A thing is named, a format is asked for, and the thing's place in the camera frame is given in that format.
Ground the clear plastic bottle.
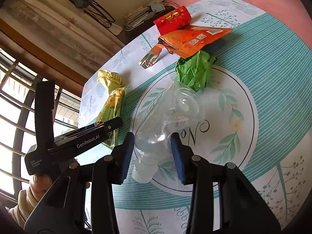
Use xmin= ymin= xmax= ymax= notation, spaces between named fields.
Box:
xmin=132 ymin=81 xmax=204 ymax=183

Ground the person's left hand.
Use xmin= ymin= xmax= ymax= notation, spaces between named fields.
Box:
xmin=27 ymin=173 xmax=53 ymax=204

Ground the green yellow snack packet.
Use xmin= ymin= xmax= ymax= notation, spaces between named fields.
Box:
xmin=96 ymin=87 xmax=125 ymax=148

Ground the crumpled yellow wrapper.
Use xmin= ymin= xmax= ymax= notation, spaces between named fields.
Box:
xmin=97 ymin=69 xmax=122 ymax=95

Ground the window security grille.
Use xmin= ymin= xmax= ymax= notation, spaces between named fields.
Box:
xmin=0 ymin=48 xmax=81 ymax=205

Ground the crumpled green paper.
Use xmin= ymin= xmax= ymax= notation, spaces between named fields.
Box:
xmin=175 ymin=50 xmax=217 ymax=92

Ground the white teal patterned tablecloth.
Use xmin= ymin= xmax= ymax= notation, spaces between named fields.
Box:
xmin=75 ymin=0 xmax=312 ymax=234

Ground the small red green wrapper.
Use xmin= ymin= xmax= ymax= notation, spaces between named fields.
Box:
xmin=139 ymin=44 xmax=164 ymax=69

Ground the dark wooden nightstand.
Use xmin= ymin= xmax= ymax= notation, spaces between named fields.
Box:
xmin=117 ymin=6 xmax=175 ymax=45

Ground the floral curtain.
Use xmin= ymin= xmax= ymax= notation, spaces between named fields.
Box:
xmin=1 ymin=0 xmax=124 ymax=78

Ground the orange snack bag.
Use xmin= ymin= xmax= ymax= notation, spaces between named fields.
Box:
xmin=156 ymin=25 xmax=233 ymax=58

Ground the stack of books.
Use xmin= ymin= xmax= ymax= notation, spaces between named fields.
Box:
xmin=123 ymin=0 xmax=175 ymax=31

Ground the hanging black bag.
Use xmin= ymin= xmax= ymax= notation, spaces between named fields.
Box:
xmin=69 ymin=0 xmax=122 ymax=36

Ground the red cylindrical packet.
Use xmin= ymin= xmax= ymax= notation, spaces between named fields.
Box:
xmin=153 ymin=6 xmax=191 ymax=35

